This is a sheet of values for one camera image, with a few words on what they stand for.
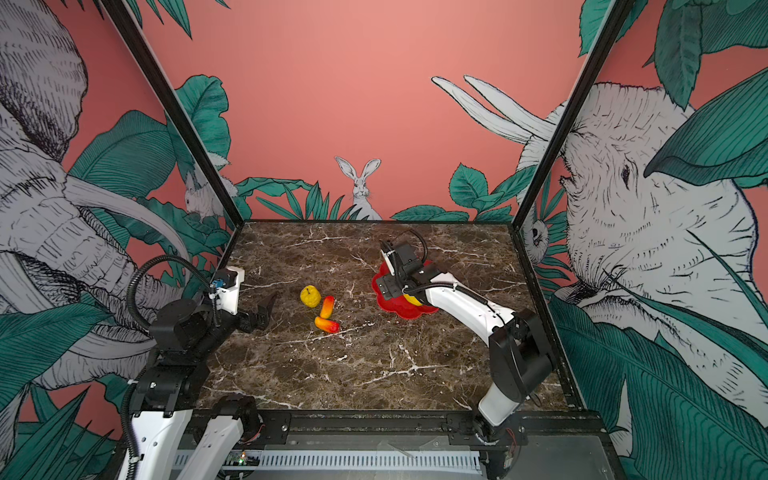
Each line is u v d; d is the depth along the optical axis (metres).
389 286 0.78
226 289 0.55
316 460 0.70
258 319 0.61
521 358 0.45
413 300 0.96
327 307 0.93
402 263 0.66
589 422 0.76
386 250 0.66
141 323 0.45
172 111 0.86
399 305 0.97
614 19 0.70
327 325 0.90
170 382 0.46
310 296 0.93
